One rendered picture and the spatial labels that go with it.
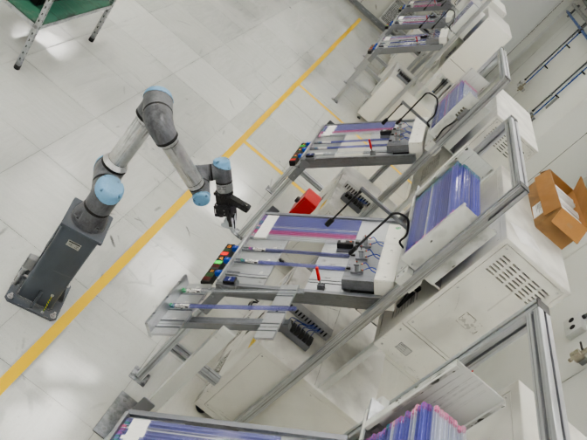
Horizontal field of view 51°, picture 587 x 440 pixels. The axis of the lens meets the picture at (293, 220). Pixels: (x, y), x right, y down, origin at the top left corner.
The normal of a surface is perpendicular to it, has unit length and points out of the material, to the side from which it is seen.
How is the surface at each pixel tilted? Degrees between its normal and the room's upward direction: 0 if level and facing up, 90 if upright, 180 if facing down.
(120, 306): 0
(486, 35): 90
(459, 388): 90
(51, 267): 90
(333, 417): 90
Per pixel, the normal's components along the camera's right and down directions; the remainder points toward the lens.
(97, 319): 0.60, -0.62
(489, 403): -0.26, 0.44
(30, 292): -0.04, 0.61
